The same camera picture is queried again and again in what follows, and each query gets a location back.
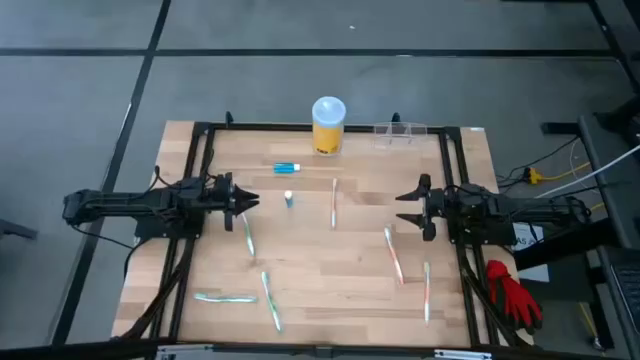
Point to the clear plastic bag pile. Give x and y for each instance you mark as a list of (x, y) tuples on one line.
[(248, 235)]

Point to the white paper sheet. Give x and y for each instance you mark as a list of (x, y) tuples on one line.
[(535, 272)]

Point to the clear acrylic holder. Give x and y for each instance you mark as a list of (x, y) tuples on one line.
[(400, 135)]

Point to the black aluminium table frame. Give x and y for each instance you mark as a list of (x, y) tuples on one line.
[(260, 127)]

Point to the yellow wipes canister white lid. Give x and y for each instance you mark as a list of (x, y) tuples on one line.
[(328, 130)]

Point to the silver metal bracket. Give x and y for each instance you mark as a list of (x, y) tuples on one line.
[(462, 355), (185, 350)]

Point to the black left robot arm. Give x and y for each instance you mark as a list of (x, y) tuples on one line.
[(125, 202)]

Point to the grey chair leg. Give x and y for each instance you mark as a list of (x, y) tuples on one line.
[(15, 229)]

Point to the dark grey desk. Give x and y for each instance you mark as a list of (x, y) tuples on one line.
[(622, 225)]

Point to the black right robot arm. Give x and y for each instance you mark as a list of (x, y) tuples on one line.
[(500, 205)]

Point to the yellow power plug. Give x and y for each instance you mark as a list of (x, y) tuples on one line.
[(533, 175)]

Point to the black keyboard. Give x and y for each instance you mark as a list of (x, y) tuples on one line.
[(630, 295)]

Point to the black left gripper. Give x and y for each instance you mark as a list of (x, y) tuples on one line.
[(222, 195)]

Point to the white stick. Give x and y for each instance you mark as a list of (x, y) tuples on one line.
[(393, 254)]

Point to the blue toothpaste tube white cap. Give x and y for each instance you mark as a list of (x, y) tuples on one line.
[(285, 168), (289, 200)]

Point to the green toothbrush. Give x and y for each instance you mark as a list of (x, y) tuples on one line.
[(225, 298), (271, 301)]

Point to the red black work gloves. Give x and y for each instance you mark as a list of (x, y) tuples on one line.
[(512, 297)]

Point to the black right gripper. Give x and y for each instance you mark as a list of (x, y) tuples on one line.
[(435, 207)]

